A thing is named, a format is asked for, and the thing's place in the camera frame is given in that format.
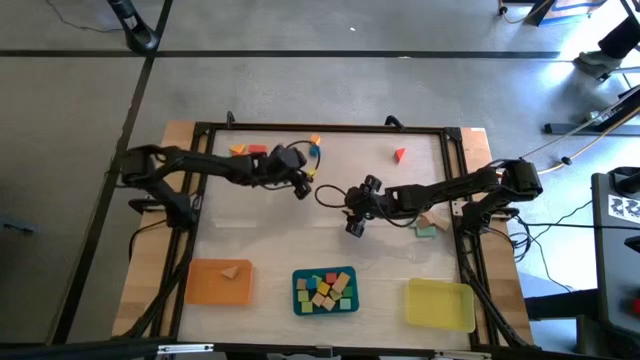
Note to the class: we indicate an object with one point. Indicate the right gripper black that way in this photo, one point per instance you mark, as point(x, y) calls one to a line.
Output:
point(372, 202)

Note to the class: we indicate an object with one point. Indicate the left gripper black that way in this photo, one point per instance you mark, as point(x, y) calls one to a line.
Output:
point(287, 160)

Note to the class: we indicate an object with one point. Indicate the blue wooden block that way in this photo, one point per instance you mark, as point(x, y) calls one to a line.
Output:
point(314, 150)
point(312, 284)

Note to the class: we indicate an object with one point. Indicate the red wooden triangle block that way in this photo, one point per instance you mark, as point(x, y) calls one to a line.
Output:
point(398, 155)

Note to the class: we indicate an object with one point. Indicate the natural small wooden block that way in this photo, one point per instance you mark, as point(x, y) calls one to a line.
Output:
point(426, 220)

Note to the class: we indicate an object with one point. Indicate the natural long wooden block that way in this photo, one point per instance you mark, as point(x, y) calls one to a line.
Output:
point(442, 222)

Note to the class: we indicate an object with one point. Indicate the red wooden cube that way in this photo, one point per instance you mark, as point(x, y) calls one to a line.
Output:
point(331, 277)

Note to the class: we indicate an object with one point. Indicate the dark green wooden cube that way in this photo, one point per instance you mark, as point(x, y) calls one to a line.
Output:
point(347, 291)

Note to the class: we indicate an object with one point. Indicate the yellow wooden cube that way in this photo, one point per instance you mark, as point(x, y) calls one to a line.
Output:
point(324, 288)

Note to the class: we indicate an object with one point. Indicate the mint green wooden cube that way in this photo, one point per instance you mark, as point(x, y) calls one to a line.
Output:
point(345, 303)

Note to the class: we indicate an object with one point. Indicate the natural wooden cube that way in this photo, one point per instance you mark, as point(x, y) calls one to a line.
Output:
point(318, 299)
point(301, 283)
point(328, 303)

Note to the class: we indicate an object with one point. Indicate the natural wooden triangle block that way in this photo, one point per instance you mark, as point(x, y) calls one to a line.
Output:
point(230, 272)

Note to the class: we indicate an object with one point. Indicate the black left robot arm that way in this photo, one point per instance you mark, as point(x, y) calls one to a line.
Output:
point(200, 162)

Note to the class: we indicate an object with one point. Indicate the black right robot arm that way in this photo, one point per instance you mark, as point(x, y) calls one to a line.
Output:
point(450, 187)

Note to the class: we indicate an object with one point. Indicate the red flat wooden block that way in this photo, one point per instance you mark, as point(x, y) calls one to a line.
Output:
point(257, 148)

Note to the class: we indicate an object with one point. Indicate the yellow-orange wooden cube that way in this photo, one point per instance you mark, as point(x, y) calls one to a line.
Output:
point(315, 139)

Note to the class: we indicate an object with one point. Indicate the yellow-orange wooden block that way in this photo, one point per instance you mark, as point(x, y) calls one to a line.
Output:
point(237, 148)

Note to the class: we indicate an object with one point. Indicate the black clamp hook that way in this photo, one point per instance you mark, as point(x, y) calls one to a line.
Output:
point(394, 121)
point(230, 119)

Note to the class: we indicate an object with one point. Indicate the white work surface sheet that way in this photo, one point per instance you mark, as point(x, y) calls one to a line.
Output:
point(280, 240)

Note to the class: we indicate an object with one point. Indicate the white mounting plate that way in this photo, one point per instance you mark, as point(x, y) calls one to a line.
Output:
point(457, 209)

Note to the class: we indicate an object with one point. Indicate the teal plastic tray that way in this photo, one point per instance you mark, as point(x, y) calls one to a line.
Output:
point(295, 272)

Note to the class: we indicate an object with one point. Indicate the yellow plastic tray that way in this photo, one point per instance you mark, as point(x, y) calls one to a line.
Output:
point(440, 305)

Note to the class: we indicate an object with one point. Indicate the orange plastic tray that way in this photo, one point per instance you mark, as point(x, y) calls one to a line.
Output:
point(205, 290)

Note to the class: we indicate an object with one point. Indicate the black desk base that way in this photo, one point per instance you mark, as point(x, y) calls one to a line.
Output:
point(590, 127)

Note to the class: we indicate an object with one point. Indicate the black equipment cabinet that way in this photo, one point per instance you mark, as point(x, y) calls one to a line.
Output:
point(615, 260)

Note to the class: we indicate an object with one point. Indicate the white printed sticker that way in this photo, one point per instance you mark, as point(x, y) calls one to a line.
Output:
point(624, 207)

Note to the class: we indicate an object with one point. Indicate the person's shoe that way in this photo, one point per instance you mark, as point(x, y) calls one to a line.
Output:
point(595, 62)

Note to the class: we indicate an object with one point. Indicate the blue and white box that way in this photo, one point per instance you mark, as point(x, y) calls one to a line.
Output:
point(565, 10)

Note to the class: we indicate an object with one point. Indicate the dark floor object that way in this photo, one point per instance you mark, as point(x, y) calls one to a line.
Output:
point(17, 228)

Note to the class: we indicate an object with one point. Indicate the red round button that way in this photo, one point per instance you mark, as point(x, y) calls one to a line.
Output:
point(636, 306)

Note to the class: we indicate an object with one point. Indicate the person's leg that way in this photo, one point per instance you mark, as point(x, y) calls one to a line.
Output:
point(622, 40)

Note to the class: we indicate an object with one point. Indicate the black metal table frame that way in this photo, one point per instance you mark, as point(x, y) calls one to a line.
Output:
point(350, 128)

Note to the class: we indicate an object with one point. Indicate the silver metal bracket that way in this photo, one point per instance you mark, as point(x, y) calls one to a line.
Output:
point(185, 348)
point(462, 355)

